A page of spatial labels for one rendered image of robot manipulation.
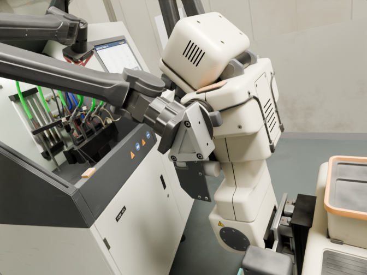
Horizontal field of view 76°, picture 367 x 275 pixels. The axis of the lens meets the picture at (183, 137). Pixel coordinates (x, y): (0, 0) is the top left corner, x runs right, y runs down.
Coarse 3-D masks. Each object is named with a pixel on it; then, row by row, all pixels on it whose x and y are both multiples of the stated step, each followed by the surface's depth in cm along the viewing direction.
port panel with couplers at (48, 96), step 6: (42, 90) 136; (48, 90) 140; (54, 90) 143; (48, 96) 139; (48, 102) 139; (54, 102) 143; (60, 102) 147; (54, 108) 142; (60, 108) 146; (54, 114) 142; (66, 114) 150
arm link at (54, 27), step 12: (0, 24) 49; (12, 24) 52; (24, 24) 55; (36, 24) 58; (48, 24) 62; (60, 24) 66; (72, 24) 70; (0, 36) 50; (12, 36) 53; (24, 36) 56; (36, 36) 60; (48, 36) 64; (60, 36) 68; (72, 36) 73
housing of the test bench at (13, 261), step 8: (0, 240) 115; (0, 248) 119; (8, 248) 117; (0, 256) 124; (8, 256) 121; (16, 256) 119; (0, 264) 129; (8, 264) 126; (16, 264) 123; (0, 272) 135; (8, 272) 131; (16, 272) 128; (24, 272) 125
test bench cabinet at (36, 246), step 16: (0, 224) 107; (16, 240) 110; (32, 240) 106; (48, 240) 102; (64, 240) 98; (80, 240) 94; (96, 240) 91; (32, 256) 114; (48, 256) 109; (64, 256) 104; (80, 256) 101; (96, 256) 97; (32, 272) 122; (48, 272) 117; (64, 272) 112; (80, 272) 107; (96, 272) 103; (112, 272) 99
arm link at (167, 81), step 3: (162, 75) 99; (165, 75) 98; (162, 78) 99; (165, 78) 98; (168, 78) 98; (165, 81) 98; (168, 81) 98; (171, 81) 98; (165, 84) 99; (168, 84) 98; (165, 87) 100; (168, 87) 99; (171, 90) 101
